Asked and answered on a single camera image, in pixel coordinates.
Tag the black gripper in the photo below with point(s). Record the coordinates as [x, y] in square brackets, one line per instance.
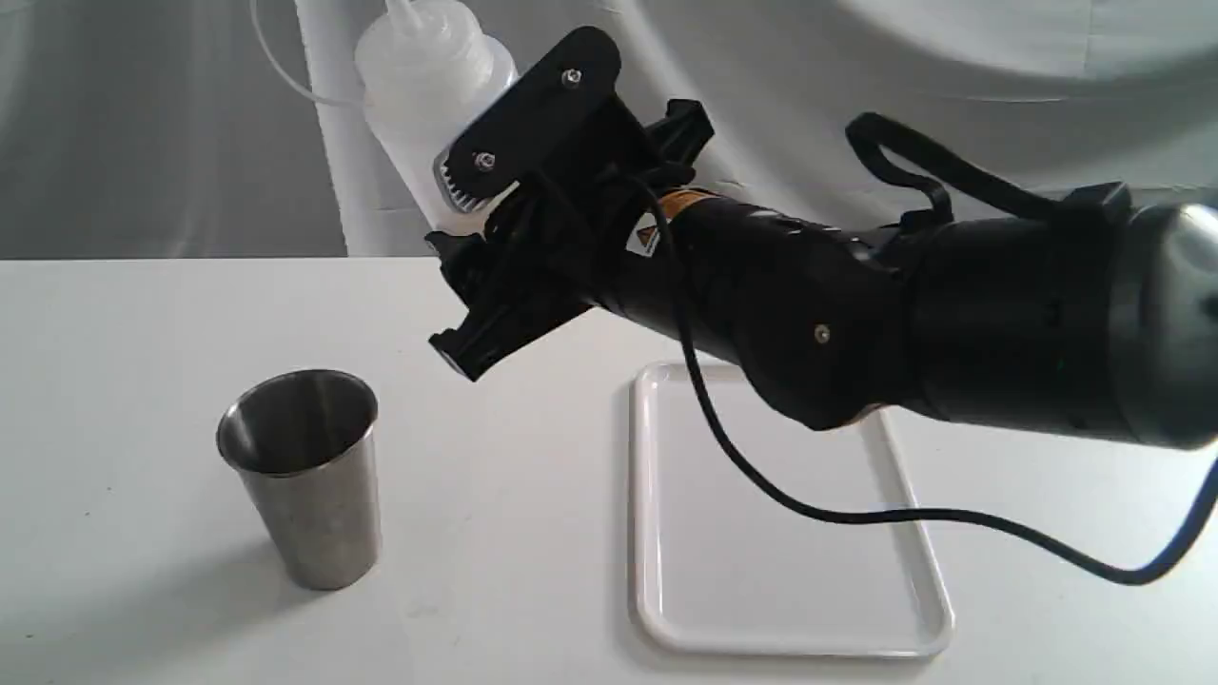
[576, 229]

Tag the clear plastic squeeze bottle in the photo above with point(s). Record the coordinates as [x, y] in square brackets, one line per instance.
[393, 82]

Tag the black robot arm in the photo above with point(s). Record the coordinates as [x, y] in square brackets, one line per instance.
[1085, 315]

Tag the stainless steel cup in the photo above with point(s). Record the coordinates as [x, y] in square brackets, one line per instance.
[302, 444]

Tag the white plastic tray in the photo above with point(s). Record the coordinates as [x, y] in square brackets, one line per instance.
[720, 569]

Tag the grey fabric backdrop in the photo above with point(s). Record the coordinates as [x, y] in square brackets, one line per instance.
[227, 129]

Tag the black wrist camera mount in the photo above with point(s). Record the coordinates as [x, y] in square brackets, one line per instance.
[683, 133]

